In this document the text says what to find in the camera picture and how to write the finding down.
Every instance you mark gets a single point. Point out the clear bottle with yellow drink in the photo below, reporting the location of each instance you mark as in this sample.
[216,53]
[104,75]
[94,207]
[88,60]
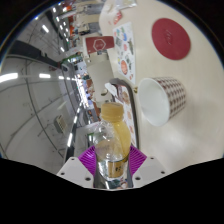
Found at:
[111,140]

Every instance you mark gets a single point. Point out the colourful printed flyer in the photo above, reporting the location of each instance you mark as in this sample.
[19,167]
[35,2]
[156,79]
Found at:
[126,53]

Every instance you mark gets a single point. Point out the group of ceiling lights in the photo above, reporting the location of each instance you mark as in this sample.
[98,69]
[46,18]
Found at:
[8,77]

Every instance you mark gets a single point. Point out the beige cafeteria chair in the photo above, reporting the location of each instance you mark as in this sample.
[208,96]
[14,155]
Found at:
[100,75]

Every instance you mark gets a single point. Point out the red sauce packet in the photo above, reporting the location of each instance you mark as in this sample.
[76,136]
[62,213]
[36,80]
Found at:
[117,17]

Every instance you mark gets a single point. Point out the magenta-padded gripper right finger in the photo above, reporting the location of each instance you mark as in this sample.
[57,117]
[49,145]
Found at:
[138,161]

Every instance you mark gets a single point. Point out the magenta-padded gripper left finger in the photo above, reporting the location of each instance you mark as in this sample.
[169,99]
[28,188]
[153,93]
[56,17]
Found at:
[87,160]

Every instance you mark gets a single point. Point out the flat round red coaster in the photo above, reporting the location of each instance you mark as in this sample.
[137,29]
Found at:
[171,39]

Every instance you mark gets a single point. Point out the clear printed plastic packet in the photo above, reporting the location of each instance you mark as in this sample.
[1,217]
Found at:
[126,4]

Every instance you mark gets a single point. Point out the ceiling air conditioner unit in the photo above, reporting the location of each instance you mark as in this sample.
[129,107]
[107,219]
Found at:
[60,123]

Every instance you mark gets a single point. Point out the tall red paper cup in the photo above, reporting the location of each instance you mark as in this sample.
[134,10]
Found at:
[100,44]

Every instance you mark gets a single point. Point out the white red-patterned paper cup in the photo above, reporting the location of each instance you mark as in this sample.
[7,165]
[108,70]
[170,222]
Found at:
[173,96]

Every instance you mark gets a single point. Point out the crumpled white napkin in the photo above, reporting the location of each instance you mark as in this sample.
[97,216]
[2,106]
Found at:
[111,89]

